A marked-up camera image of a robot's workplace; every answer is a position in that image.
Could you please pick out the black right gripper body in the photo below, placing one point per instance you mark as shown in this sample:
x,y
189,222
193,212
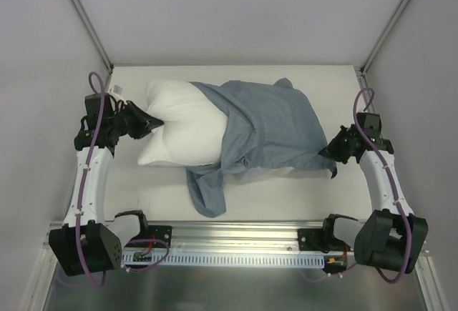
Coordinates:
x,y
338,145

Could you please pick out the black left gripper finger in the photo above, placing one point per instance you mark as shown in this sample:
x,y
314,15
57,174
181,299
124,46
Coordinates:
x,y
141,115
151,125

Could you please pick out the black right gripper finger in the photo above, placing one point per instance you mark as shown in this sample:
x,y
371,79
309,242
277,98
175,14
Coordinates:
x,y
334,172
328,153

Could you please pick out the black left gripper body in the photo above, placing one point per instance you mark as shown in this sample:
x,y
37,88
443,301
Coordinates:
x,y
131,121

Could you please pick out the white pillow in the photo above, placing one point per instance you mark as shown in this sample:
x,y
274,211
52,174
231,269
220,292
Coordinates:
x,y
193,127

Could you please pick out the blue-grey pillowcase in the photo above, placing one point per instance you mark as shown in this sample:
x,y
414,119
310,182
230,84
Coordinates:
x,y
269,127

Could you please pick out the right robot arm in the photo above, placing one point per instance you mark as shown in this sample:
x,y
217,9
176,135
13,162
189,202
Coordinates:
x,y
392,237

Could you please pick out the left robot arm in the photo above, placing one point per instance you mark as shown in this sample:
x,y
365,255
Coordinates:
x,y
95,153

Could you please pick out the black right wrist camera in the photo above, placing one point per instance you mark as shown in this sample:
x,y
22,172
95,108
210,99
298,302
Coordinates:
x,y
370,124

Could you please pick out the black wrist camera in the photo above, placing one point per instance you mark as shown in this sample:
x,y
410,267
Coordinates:
x,y
370,124
97,104

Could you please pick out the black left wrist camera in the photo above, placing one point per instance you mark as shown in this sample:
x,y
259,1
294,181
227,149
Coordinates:
x,y
97,104

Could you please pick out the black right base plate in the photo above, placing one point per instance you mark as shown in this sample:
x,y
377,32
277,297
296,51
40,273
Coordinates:
x,y
315,239

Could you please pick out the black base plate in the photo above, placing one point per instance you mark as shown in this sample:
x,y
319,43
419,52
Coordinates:
x,y
159,235
315,239

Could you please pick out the aluminium front rail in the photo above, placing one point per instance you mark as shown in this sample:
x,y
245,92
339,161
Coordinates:
x,y
229,234

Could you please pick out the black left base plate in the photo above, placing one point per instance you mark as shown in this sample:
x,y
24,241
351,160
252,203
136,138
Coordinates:
x,y
159,235

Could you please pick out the white slotted cable duct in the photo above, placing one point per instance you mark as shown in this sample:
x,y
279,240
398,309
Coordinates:
x,y
207,259

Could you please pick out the left rear frame post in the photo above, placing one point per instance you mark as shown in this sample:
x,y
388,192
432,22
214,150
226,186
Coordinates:
x,y
91,32

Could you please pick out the frame post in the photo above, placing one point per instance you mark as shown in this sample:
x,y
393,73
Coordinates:
x,y
393,20
91,32

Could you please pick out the right rear frame post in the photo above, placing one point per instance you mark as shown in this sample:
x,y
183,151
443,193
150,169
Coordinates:
x,y
393,20

